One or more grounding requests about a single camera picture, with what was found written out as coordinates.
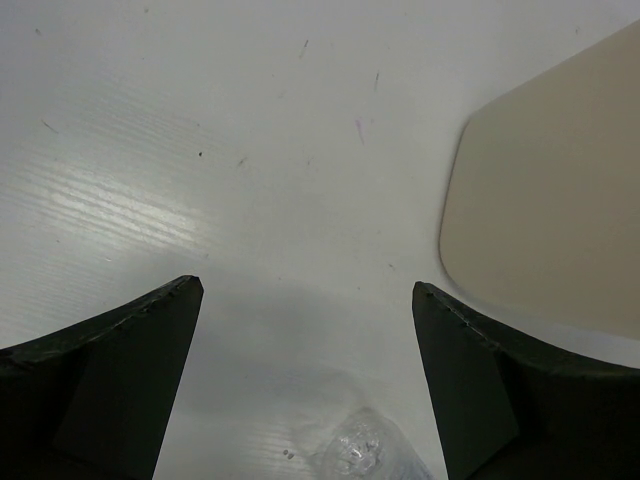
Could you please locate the clear bottle blue label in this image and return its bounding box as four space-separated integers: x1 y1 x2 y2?
319 408 434 480

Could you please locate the cream plastic waste bin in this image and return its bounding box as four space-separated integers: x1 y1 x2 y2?
439 24 639 339

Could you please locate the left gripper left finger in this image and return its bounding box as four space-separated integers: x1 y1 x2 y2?
1 275 204 479

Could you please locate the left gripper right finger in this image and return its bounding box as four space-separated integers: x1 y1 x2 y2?
412 282 639 479

